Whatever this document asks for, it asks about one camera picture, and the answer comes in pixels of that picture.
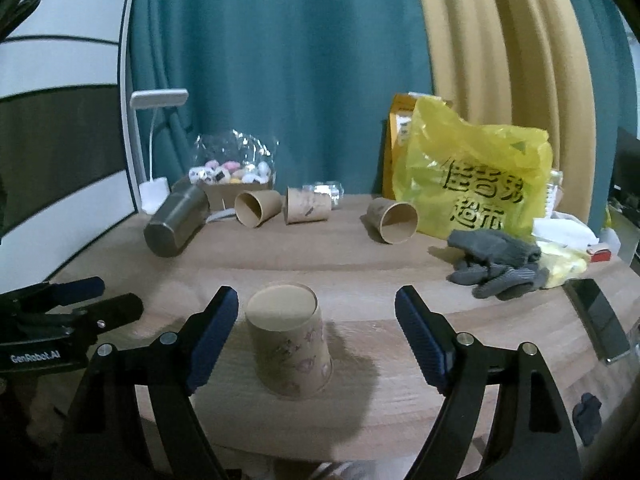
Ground middle lying paper cup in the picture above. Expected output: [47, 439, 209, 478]
[284, 188, 332, 224]

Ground small dark object on table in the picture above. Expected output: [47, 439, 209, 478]
[572, 392, 602, 446]

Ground crumpled clear plastic wrap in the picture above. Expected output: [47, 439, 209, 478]
[302, 181, 344, 210]

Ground yellow plastic shopping bag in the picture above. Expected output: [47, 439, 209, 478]
[392, 96, 553, 240]

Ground right lying paper cup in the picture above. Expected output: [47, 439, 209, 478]
[366, 197, 419, 245]

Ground left lying paper cup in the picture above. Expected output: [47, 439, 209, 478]
[234, 190, 282, 229]

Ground steel thermos tumbler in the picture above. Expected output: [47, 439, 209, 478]
[143, 182, 209, 258]

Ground grey knit gloves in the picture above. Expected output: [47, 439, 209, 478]
[447, 230, 549, 301]

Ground red small box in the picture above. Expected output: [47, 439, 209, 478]
[586, 243, 612, 263]

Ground clear bag of toys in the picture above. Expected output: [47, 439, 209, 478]
[186, 129, 277, 186]

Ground orange paper package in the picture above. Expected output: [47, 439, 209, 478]
[382, 92, 425, 200]

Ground black smartphone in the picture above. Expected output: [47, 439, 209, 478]
[562, 278, 630, 364]

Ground yellow curtain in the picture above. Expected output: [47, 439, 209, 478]
[421, 0, 597, 221]

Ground floral paper cup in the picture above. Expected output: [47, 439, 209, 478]
[245, 284, 333, 400]

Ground yellow cloth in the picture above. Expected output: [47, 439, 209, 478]
[536, 240, 590, 289]

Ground teal curtain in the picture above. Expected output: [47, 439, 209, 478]
[128, 0, 433, 194]

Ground lying paper cup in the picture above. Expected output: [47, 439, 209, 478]
[366, 197, 419, 245]
[284, 188, 332, 224]
[234, 190, 282, 229]

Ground white plastic bag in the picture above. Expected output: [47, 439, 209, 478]
[532, 211, 600, 252]

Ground white desk lamp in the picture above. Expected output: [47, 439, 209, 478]
[129, 88, 189, 214]

